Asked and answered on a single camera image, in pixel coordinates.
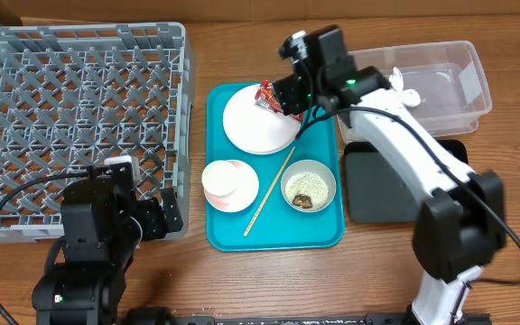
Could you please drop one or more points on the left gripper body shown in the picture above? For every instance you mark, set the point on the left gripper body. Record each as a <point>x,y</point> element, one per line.
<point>149,222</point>

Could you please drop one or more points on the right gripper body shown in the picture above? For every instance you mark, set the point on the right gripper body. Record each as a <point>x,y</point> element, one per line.
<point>288,94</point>

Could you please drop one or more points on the red snack wrapper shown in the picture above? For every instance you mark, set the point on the red snack wrapper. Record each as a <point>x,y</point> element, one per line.
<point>265,98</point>

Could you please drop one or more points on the white paper cup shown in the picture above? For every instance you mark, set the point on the white paper cup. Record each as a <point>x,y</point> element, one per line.
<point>219,178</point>

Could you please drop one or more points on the white tissue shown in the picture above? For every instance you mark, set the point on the white tissue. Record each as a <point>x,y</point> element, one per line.
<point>408,97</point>

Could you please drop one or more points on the grey bowl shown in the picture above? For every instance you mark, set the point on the grey bowl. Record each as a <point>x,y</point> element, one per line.
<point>315,167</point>

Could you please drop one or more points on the white rice pile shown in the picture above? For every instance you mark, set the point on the white rice pile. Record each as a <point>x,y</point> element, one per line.
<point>307,183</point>

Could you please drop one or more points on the brown food scrap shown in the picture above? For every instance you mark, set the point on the brown food scrap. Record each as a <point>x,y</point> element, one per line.
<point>302,201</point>

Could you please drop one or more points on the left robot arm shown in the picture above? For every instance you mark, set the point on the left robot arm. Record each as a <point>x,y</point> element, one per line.
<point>103,223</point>

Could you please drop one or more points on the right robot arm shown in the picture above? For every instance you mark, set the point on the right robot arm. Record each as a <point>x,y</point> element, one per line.
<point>461,222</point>

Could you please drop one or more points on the grey dishwasher rack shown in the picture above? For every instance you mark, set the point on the grey dishwasher rack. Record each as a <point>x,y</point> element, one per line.
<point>75,95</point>

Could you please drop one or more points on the large white plate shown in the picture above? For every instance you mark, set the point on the large white plate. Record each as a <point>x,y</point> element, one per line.
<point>253,129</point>

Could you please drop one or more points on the small pink plate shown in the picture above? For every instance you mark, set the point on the small pink plate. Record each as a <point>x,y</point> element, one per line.
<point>245,193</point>

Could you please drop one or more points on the wooden chopstick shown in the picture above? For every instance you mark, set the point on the wooden chopstick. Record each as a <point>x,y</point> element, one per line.
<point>268,192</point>

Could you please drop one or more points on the black tray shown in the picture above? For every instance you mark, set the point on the black tray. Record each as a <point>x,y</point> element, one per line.
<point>376,192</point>

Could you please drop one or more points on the clear plastic bin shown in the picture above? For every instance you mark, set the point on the clear plastic bin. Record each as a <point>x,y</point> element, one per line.
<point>448,76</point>

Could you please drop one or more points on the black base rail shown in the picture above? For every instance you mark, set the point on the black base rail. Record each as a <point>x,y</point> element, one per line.
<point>287,319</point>

